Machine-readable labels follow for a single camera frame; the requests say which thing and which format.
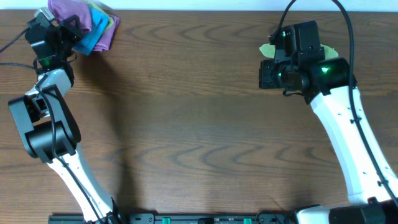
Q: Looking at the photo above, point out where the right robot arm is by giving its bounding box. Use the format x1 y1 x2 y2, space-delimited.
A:
259 21 397 223

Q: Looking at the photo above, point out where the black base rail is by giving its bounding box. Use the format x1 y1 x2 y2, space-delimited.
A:
48 212 296 224

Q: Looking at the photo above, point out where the purple microfiber cloth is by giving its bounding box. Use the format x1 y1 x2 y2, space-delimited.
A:
48 0 92 33

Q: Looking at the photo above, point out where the right black cable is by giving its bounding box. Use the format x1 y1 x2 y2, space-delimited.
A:
273 0 398 206

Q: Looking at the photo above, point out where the folded green cloth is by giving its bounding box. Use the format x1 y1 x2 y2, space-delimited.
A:
88 2 114 35

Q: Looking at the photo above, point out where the crumpled green cloth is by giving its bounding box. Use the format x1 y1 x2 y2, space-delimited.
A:
259 44 338 59

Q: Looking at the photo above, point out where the folded blue cloth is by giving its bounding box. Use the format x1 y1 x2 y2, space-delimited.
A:
74 6 109 56

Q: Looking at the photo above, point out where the folded purple cloth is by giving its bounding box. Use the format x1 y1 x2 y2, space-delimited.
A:
93 15 120 52

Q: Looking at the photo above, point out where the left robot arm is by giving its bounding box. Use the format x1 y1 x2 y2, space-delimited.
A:
8 11 124 223

